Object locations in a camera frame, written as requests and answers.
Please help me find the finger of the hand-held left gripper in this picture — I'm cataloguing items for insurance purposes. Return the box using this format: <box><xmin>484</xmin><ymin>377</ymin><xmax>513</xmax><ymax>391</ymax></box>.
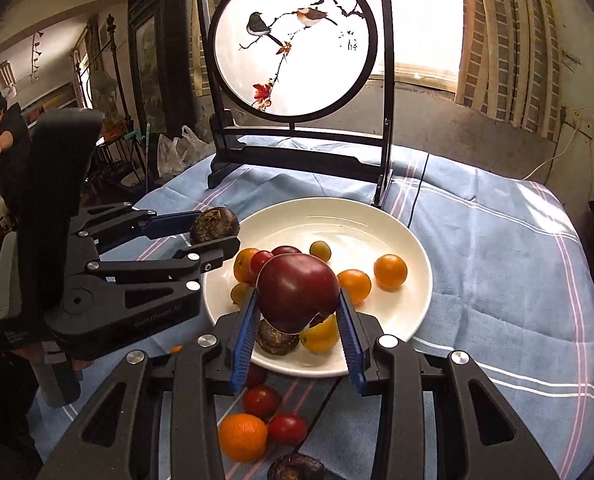
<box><xmin>86</xmin><ymin>236</ymin><xmax>241</xmax><ymax>292</ymax></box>
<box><xmin>77</xmin><ymin>202</ymin><xmax>203</xmax><ymax>246</ymax></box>

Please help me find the electric fan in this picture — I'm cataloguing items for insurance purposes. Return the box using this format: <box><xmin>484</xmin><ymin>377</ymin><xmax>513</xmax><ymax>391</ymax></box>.
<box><xmin>89</xmin><ymin>67</ymin><xmax>120</xmax><ymax>121</ymax></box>

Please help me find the blue striped tablecloth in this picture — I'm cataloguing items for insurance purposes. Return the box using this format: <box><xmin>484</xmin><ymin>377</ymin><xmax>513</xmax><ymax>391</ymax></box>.
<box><xmin>27</xmin><ymin>135</ymin><xmax>594</xmax><ymax>480</ymax></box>

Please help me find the mop with teal handle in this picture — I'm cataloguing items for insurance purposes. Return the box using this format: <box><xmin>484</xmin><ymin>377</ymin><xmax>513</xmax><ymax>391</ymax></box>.
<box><xmin>126</xmin><ymin>125</ymin><xmax>153</xmax><ymax>171</ymax></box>

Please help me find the white plate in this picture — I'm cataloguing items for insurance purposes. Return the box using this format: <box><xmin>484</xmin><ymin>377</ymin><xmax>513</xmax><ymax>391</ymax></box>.
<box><xmin>203</xmin><ymin>196</ymin><xmax>434</xmax><ymax>378</ymax></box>

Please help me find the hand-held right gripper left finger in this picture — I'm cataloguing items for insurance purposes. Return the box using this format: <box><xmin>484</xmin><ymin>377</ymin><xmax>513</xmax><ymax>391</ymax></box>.
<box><xmin>42</xmin><ymin>287</ymin><xmax>263</xmax><ymax>480</ymax></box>

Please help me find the wooden coat stand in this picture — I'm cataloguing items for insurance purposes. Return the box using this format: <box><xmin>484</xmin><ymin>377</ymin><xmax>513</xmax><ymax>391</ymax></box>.
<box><xmin>106</xmin><ymin>14</ymin><xmax>138</xmax><ymax>126</ymax></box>

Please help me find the white cable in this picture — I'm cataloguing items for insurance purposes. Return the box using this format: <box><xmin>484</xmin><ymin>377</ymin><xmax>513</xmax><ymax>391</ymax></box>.
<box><xmin>522</xmin><ymin>127</ymin><xmax>578</xmax><ymax>181</ymax></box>

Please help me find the bird painting table screen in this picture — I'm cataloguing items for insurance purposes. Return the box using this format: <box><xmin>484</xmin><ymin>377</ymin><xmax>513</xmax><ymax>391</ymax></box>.
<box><xmin>195</xmin><ymin>0</ymin><xmax>394</xmax><ymax>208</ymax></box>

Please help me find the window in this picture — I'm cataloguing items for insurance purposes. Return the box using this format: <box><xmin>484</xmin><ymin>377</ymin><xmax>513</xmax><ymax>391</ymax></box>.
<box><xmin>357</xmin><ymin>0</ymin><xmax>470</xmax><ymax>93</ymax></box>

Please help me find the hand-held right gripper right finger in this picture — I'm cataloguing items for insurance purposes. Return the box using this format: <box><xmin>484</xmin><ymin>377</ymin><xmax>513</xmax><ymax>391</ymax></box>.
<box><xmin>334</xmin><ymin>287</ymin><xmax>560</xmax><ymax>480</ymax></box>

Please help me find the dark framed landscape painting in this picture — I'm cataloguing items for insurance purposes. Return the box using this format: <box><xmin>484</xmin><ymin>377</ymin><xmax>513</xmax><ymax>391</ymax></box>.
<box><xmin>127</xmin><ymin>0</ymin><xmax>198</xmax><ymax>136</ymax></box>

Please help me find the yellow tangerine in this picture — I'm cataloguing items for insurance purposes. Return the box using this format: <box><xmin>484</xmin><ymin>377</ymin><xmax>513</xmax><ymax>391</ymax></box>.
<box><xmin>299</xmin><ymin>312</ymin><xmax>341</xmax><ymax>356</ymax></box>

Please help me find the clear plastic bag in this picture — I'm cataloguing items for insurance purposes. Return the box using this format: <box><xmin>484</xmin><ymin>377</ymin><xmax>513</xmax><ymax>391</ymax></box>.
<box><xmin>179</xmin><ymin>125</ymin><xmax>216</xmax><ymax>166</ymax></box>

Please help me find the checked curtain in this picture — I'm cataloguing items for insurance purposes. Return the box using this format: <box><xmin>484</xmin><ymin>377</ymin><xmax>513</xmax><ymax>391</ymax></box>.
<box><xmin>454</xmin><ymin>0</ymin><xmax>563</xmax><ymax>133</ymax></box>
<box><xmin>189</xmin><ymin>0</ymin><xmax>218</xmax><ymax>98</ymax></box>

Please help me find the wall socket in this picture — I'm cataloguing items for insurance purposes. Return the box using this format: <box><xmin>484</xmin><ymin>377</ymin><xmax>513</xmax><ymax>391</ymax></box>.
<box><xmin>560</xmin><ymin>105</ymin><xmax>594</xmax><ymax>133</ymax></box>

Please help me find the black cable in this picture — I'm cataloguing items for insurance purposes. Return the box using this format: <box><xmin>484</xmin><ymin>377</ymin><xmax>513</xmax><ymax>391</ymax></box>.
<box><xmin>407</xmin><ymin>152</ymin><xmax>431</xmax><ymax>228</ymax></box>

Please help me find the white plastic bag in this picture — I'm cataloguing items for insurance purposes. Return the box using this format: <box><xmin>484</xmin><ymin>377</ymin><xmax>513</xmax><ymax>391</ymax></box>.
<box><xmin>156</xmin><ymin>134</ymin><xmax>185</xmax><ymax>177</ymax></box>

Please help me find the dark brown dried fruit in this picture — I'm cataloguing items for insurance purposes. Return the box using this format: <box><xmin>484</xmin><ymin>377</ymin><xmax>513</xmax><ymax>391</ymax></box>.
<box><xmin>188</xmin><ymin>206</ymin><xmax>241</xmax><ymax>246</ymax></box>
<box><xmin>255</xmin><ymin>319</ymin><xmax>302</xmax><ymax>357</ymax></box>

